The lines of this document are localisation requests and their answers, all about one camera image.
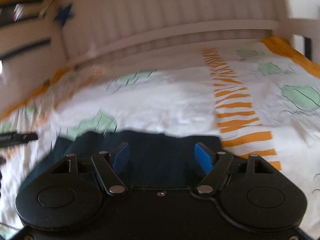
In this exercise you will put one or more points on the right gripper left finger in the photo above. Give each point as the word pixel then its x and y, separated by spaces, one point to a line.
pixel 107 165

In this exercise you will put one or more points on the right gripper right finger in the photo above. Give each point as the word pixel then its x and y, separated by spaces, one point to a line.
pixel 215 166

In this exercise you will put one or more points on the dark navy garment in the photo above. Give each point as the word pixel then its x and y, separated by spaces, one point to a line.
pixel 154 161

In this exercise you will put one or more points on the white patterned duvet cover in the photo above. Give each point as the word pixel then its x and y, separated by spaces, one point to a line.
pixel 258 98

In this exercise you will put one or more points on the blue star decoration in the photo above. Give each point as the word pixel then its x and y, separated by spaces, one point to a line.
pixel 64 14

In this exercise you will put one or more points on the white wooden bed frame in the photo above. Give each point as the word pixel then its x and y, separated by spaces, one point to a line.
pixel 34 47

